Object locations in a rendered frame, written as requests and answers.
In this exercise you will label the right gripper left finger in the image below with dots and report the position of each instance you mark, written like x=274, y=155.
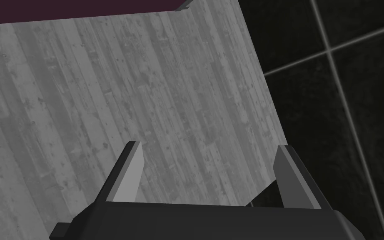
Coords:
x=127, y=180

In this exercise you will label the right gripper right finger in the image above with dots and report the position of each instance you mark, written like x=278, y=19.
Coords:
x=295, y=186

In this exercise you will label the grey wooden table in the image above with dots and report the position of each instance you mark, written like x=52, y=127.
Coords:
x=112, y=83

